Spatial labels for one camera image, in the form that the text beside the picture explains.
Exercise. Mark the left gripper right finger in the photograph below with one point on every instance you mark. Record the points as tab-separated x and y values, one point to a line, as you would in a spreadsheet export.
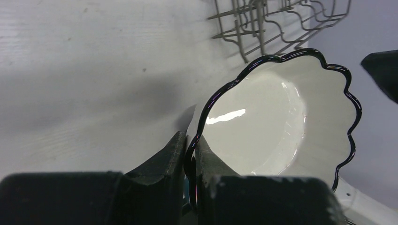
226	198

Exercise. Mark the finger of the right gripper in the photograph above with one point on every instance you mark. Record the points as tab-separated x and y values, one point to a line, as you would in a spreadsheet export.
383	68

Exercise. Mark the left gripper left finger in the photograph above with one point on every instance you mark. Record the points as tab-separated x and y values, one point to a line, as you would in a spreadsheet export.
150	194

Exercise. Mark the white scalloped black-rimmed dish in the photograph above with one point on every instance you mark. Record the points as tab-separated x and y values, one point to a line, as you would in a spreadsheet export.
290	115

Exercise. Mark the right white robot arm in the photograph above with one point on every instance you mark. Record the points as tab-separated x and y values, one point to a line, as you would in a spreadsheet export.
358	208

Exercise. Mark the grey wire dish rack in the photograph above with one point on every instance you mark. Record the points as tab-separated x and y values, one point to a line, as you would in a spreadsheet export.
259	27

